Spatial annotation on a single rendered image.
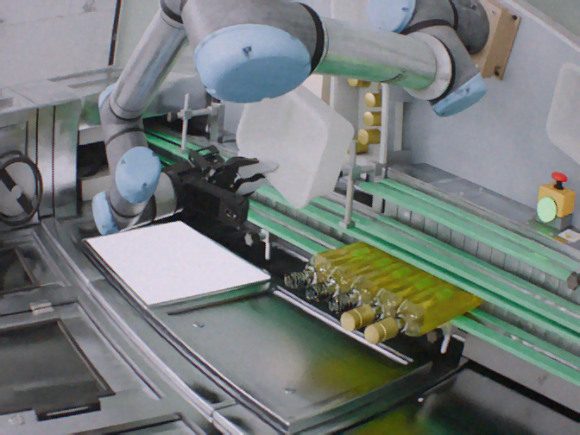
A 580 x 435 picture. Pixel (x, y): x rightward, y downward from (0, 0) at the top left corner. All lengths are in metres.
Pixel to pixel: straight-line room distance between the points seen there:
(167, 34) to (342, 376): 0.65
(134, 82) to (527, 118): 0.74
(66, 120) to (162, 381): 0.97
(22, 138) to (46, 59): 2.84
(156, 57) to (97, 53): 3.92
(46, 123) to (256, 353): 0.97
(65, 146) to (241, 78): 1.24
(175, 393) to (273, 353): 0.22
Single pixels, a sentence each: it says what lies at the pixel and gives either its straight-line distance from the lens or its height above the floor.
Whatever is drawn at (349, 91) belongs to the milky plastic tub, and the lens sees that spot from 1.54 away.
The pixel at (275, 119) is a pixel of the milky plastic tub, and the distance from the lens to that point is 1.32.
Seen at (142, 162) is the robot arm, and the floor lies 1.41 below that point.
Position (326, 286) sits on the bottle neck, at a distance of 1.17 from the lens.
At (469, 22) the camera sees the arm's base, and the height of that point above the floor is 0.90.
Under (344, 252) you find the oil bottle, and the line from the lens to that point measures 1.27.
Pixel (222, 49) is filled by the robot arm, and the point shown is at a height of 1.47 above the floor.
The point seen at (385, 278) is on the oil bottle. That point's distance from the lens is 1.17.
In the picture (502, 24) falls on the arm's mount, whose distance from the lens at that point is 1.21.
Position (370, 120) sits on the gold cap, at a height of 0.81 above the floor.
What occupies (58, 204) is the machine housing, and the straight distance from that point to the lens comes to 1.93.
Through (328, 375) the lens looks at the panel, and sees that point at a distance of 1.16.
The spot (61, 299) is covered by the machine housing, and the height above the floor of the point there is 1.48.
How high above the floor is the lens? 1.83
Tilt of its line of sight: 36 degrees down
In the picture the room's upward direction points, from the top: 101 degrees counter-clockwise
